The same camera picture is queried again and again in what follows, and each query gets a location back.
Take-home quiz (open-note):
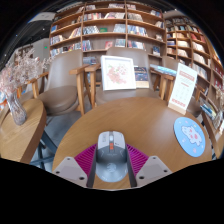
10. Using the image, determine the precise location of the tall wooden bookshelf with poster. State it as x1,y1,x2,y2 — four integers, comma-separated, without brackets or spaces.
164,14,224,111

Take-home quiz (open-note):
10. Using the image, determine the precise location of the dark-covered book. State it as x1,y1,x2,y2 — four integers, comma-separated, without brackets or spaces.
133,66,150,90

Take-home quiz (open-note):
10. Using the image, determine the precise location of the vase with pale dried flowers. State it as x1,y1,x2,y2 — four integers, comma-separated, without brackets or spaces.
213,86,224,131

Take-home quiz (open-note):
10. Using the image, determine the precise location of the grey computer mouse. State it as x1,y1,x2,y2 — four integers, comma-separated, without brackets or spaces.
95,130,129,183

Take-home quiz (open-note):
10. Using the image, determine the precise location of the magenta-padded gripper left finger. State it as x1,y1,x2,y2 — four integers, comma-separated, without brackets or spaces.
52,143,99,189

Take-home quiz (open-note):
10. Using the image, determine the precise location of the wide wooden bookshelf with books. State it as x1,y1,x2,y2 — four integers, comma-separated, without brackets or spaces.
49,1,166,58

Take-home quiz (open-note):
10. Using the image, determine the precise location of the white hanging ceiling sign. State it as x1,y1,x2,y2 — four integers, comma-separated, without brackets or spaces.
28,11,56,24

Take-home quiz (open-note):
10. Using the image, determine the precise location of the stack of books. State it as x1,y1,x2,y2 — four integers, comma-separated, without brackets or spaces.
199,99,219,121

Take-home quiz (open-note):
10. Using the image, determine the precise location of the round light blue mouse pad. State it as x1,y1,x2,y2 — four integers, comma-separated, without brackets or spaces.
173,116,207,158

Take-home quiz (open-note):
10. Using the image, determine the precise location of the white and red sign stand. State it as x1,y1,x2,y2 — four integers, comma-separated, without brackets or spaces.
167,62,198,116

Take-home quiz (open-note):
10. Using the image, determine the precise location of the light blue book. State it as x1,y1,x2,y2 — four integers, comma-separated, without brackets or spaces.
149,63,178,77

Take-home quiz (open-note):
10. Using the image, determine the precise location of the white framed floral picture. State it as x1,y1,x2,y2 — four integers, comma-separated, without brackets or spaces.
100,55,137,92

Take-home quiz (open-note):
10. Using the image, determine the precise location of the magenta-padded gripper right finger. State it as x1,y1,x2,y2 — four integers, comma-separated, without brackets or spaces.
125,143,173,188

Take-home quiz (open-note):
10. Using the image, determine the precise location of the glass vase with pink flowers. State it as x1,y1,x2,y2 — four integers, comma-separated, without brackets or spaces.
0,48,54,127

